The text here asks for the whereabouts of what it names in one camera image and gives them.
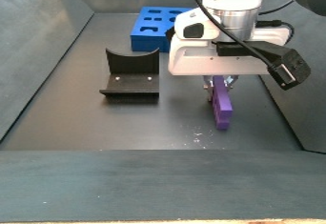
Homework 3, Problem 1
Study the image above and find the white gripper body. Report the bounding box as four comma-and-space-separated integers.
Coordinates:
168, 8, 288, 75

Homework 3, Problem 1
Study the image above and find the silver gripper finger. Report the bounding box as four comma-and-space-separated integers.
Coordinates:
224, 75, 239, 91
203, 75, 213, 102

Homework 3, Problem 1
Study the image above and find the purple double-square block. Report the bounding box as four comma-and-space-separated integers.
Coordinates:
212, 76, 232, 130

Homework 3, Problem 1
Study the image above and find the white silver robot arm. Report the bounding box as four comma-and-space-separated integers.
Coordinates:
165, 0, 326, 99

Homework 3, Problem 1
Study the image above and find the blue foam shape board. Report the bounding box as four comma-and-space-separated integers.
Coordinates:
129, 7, 189, 52

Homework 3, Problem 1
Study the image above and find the black curved holder stand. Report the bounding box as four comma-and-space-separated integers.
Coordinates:
98, 50, 158, 97

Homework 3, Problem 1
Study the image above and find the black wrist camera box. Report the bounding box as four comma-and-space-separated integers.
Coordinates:
216, 41, 311, 91

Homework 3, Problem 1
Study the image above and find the black camera cable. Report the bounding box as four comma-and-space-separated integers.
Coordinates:
188, 0, 295, 73

